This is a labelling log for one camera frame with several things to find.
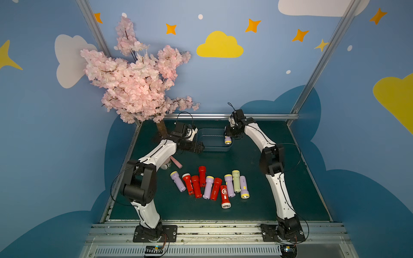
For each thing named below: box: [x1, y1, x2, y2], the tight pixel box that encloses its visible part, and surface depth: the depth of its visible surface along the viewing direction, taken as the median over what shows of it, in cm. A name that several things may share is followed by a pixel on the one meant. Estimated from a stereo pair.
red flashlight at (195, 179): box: [191, 175, 203, 199], surface depth 90 cm
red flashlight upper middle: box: [198, 165, 206, 188], surface depth 92 cm
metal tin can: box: [160, 161, 172, 170], surface depth 96 cm
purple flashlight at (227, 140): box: [224, 135, 232, 145], surface depth 106 cm
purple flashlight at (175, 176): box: [169, 170, 187, 193], surface depth 90 cm
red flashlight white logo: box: [219, 184, 232, 210], surface depth 84 cm
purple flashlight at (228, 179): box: [224, 174, 236, 198], surface depth 90 cm
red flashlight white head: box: [181, 173, 194, 196], surface depth 90 cm
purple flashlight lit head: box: [239, 175, 251, 199], surface depth 88 cm
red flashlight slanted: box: [210, 177, 223, 201], surface depth 88 cm
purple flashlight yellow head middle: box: [202, 175, 215, 200], surface depth 89 cm
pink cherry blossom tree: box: [80, 16, 201, 136], surface depth 72 cm
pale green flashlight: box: [231, 169, 241, 193], surface depth 91 cm
